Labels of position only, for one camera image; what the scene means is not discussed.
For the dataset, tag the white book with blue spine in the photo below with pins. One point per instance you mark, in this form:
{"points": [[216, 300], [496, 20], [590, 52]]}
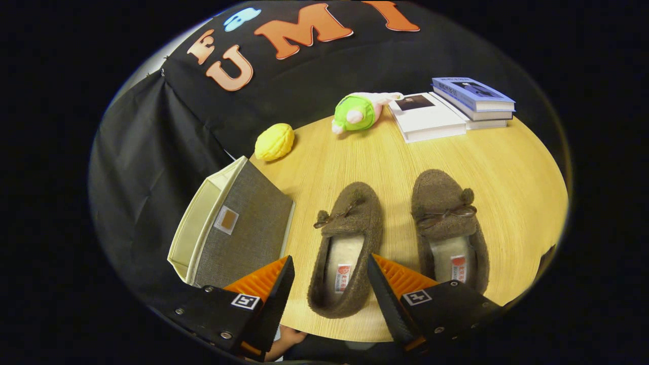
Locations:
{"points": [[487, 123]]}

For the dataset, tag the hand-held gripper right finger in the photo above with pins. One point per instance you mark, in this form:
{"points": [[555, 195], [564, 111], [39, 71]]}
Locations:
{"points": [[388, 304]]}

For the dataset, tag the blue cover book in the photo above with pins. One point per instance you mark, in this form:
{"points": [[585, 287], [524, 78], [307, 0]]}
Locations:
{"points": [[471, 94]]}

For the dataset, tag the black backdrop cloth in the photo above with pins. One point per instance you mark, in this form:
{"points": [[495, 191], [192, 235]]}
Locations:
{"points": [[152, 167]]}

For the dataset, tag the dark flat object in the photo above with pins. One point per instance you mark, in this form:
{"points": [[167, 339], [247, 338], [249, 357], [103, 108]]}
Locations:
{"points": [[543, 263]]}

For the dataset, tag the green and pink plush toy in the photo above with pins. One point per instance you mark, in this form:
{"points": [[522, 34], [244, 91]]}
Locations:
{"points": [[355, 112]]}

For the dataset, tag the yellow round squishy toy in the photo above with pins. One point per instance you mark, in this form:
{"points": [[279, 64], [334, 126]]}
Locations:
{"points": [[274, 142]]}

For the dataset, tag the brown fuzzy slipper shoe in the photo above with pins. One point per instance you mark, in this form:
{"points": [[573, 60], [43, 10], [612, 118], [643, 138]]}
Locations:
{"points": [[438, 197], [355, 213]]}

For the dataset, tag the grey fabric storage box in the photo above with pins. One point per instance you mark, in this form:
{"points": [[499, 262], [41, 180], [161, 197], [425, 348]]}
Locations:
{"points": [[253, 203]]}

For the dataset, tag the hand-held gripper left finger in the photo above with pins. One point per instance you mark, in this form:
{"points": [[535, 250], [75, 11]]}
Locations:
{"points": [[276, 304]]}

